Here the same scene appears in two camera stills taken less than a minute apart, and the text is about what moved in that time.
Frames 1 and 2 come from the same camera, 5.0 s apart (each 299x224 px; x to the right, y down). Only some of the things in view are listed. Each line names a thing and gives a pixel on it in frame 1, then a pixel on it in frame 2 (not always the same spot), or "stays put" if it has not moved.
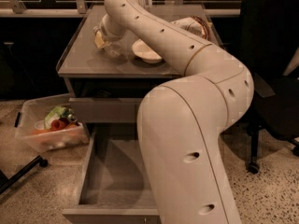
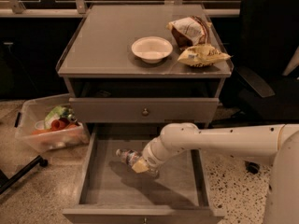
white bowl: x=144 y=51 stays put
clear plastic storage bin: x=44 y=124 stays put
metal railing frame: x=14 y=7 stays put
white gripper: x=105 y=35 to x=151 y=158
